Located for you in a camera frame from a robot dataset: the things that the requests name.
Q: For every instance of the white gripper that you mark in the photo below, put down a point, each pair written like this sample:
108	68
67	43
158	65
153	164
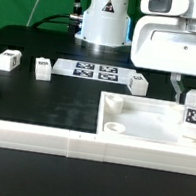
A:
165	39

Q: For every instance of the white square tabletop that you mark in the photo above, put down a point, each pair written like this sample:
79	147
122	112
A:
142	118

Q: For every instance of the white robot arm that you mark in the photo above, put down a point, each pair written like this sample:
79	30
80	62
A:
105	26

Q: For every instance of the white front fence bar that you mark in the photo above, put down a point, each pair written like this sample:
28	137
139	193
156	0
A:
100	148

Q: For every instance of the white marker base plate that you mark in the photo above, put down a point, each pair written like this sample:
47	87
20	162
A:
91	71

